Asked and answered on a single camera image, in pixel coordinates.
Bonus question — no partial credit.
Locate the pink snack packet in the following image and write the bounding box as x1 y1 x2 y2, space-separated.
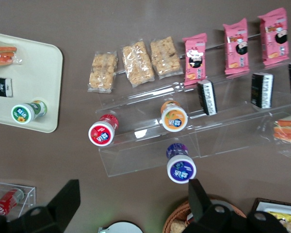
223 17 250 76
257 7 290 67
182 33 208 87

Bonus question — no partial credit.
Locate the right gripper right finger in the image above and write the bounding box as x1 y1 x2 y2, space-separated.
187 178 212 223

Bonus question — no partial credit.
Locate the cream plastic tray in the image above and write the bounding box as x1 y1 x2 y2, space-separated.
0 31 64 134

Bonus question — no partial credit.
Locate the yellow snack packet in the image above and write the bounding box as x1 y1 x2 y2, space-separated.
267 210 291 223

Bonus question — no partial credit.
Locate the dark brown wicker basket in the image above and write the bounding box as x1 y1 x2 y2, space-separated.
162 199 248 233

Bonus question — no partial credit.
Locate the orange gum bottle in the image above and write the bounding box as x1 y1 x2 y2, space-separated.
160 100 189 133

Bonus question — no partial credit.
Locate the peanut snack bag middle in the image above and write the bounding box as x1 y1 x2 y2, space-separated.
121 40 156 88

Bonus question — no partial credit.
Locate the clear acrylic stepped stand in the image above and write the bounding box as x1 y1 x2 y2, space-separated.
95 29 291 179

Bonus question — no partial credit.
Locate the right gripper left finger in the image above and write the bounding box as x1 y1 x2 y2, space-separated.
47 179 81 219

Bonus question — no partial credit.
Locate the peanut snack bag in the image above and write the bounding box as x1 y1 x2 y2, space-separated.
87 50 118 94
121 40 156 88

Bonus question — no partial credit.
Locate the clear wrapped rice cracker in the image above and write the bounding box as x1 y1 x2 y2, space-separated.
149 36 184 80

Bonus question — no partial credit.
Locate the red gum bottle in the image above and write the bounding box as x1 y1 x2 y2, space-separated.
88 113 119 147

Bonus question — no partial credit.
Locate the clear acrylic bottle rack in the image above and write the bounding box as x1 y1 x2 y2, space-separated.
0 180 37 219

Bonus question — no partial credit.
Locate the blue gum bottle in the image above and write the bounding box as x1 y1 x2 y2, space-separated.
166 143 198 184

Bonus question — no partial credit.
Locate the wrapped triangle sandwich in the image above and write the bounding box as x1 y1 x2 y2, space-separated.
0 46 23 67
271 113 291 156

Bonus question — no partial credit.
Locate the black flat gum pack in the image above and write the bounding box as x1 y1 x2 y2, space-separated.
0 77 14 98

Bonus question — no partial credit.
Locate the green gum bottle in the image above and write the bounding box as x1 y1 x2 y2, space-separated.
11 100 48 125

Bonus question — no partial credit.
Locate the peanut snack bag right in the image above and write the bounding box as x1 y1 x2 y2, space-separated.
87 50 118 94

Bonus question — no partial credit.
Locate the red cola bottle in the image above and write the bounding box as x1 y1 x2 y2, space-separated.
0 187 24 217

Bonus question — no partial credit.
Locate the grey plastic bin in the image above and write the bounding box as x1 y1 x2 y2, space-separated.
252 197 291 233

